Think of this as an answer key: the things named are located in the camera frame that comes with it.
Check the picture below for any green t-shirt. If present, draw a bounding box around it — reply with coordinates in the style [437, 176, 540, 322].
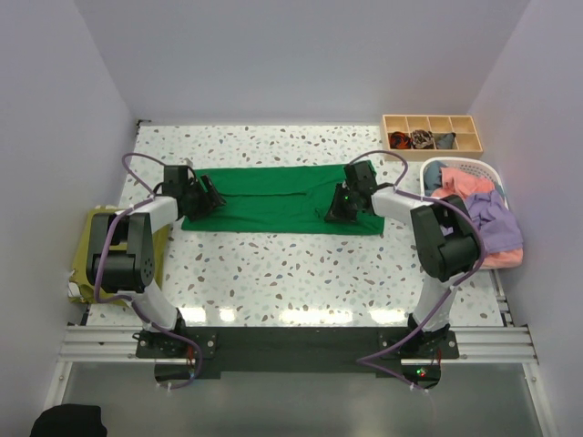
[181, 164, 384, 236]

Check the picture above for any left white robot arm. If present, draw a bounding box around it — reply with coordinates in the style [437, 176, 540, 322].
[86, 165, 226, 357]

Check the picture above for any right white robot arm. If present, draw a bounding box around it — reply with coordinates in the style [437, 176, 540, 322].
[325, 162, 486, 358]

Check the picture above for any orange black rolled sock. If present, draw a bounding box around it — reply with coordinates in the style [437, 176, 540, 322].
[388, 131, 412, 150]

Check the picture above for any blue grey garment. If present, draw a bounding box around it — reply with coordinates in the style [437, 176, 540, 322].
[424, 160, 446, 187]

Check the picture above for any brown patterned rolled sock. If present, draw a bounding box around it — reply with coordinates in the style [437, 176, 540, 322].
[410, 129, 435, 150]

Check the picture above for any pink t-shirt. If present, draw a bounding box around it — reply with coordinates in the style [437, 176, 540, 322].
[427, 166, 524, 269]

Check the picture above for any white laundry basket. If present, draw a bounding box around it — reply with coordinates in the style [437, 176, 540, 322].
[419, 157, 507, 274]

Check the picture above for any dark grey rolled sock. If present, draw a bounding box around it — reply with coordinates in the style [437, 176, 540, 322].
[434, 132, 456, 150]

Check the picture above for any wooden compartment tray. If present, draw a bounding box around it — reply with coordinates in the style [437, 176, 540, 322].
[380, 114, 484, 161]

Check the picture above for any olive folded t-shirt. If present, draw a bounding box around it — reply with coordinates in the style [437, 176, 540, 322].
[68, 205, 170, 304]

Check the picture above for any purple t-shirt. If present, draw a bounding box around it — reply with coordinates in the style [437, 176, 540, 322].
[465, 189, 524, 254]

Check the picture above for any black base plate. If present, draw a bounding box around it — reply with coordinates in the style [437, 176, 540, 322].
[132, 327, 460, 388]

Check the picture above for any aluminium rail frame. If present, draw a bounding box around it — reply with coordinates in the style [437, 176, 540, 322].
[43, 268, 559, 437]

